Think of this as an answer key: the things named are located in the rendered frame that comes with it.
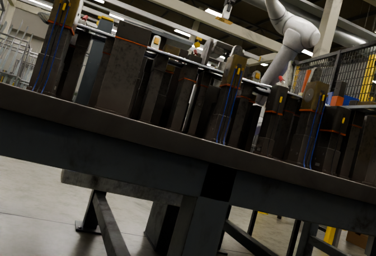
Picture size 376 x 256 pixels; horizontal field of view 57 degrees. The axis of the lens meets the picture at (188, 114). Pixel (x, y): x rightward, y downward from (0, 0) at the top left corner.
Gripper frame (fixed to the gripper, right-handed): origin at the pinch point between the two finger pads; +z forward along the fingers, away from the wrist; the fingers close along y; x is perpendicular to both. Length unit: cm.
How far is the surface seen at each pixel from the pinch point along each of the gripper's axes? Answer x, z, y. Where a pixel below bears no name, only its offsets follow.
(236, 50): -1.4, 24.1, -26.5
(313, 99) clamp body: -34, 34, -37
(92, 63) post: 51, 42, 22
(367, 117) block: -67, 30, -30
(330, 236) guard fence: -208, 105, 132
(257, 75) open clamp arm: -26.1, 22.3, 2.1
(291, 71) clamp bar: -43.7, 13.5, 2.2
